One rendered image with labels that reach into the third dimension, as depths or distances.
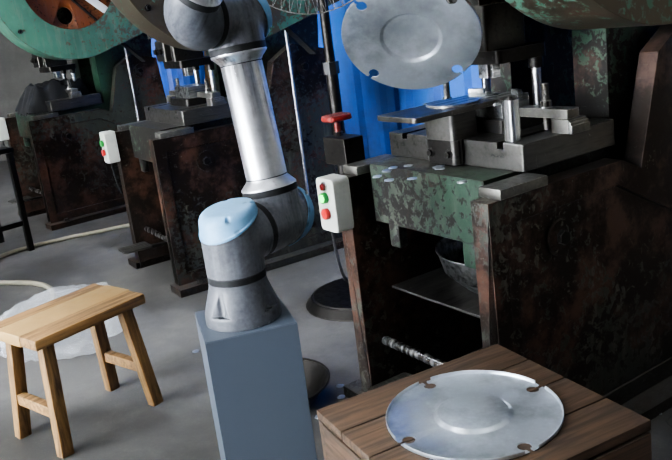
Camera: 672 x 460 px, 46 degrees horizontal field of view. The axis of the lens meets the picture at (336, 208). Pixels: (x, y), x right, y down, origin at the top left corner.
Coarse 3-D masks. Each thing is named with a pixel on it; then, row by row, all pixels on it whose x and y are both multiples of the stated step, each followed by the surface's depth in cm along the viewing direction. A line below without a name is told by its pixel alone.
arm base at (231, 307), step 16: (224, 288) 152; (240, 288) 151; (256, 288) 153; (272, 288) 158; (208, 304) 155; (224, 304) 152; (240, 304) 151; (256, 304) 152; (272, 304) 156; (208, 320) 155; (224, 320) 152; (240, 320) 151; (256, 320) 152; (272, 320) 154
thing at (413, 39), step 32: (384, 0) 157; (416, 0) 156; (352, 32) 164; (384, 32) 164; (416, 32) 163; (448, 32) 161; (480, 32) 160; (384, 64) 170; (416, 64) 169; (448, 64) 168
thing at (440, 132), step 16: (400, 112) 177; (416, 112) 174; (432, 112) 171; (448, 112) 171; (464, 112) 176; (432, 128) 180; (448, 128) 176; (464, 128) 177; (432, 144) 182; (448, 144) 177; (432, 160) 183; (448, 160) 179
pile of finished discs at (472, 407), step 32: (416, 384) 142; (448, 384) 141; (480, 384) 140; (512, 384) 139; (416, 416) 132; (448, 416) 130; (480, 416) 128; (512, 416) 128; (544, 416) 127; (416, 448) 123; (448, 448) 122; (480, 448) 121; (512, 448) 120
